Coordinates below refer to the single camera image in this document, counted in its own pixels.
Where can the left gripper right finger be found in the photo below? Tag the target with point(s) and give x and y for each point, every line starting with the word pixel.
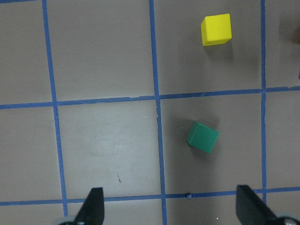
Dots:
pixel 251 210

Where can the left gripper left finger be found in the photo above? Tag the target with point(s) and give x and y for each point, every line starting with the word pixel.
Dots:
pixel 92 210

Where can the green wooden block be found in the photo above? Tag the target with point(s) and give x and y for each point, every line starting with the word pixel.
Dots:
pixel 202 137

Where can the yellow wooden block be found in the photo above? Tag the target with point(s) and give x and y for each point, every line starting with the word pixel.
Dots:
pixel 216 29

